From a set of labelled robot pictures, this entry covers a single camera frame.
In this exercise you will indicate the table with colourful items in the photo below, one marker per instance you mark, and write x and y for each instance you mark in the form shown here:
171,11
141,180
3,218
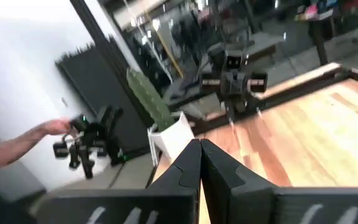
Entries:
319,40

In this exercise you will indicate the green cactus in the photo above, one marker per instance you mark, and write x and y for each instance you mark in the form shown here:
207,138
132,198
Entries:
151,99

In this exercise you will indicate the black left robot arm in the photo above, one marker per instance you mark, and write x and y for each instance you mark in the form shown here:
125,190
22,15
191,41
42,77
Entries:
216,56

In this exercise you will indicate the grey work table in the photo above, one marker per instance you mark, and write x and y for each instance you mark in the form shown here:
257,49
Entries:
266,43

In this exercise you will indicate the black pillar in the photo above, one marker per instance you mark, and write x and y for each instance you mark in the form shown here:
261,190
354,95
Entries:
89,18

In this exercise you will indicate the person's forearm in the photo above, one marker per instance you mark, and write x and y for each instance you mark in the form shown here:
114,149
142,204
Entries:
11,149

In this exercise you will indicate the white planter pot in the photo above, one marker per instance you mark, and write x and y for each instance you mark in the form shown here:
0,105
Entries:
172,140

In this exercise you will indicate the black table frame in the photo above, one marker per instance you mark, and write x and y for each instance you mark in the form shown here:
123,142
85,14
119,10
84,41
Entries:
306,88

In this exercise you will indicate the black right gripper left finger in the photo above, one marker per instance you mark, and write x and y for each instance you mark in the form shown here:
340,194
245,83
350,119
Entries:
185,168

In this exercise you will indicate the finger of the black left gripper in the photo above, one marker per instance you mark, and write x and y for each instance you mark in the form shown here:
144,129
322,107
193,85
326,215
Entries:
230,117
256,109

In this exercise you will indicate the person's hand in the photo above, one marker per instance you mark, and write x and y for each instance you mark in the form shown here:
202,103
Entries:
56,127

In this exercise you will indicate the black acoustic panel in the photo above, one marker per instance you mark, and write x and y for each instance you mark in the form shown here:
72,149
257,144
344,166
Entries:
104,84

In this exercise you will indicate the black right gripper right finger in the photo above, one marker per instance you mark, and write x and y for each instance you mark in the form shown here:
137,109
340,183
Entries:
222,177

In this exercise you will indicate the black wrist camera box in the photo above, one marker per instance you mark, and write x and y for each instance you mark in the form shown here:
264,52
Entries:
234,62

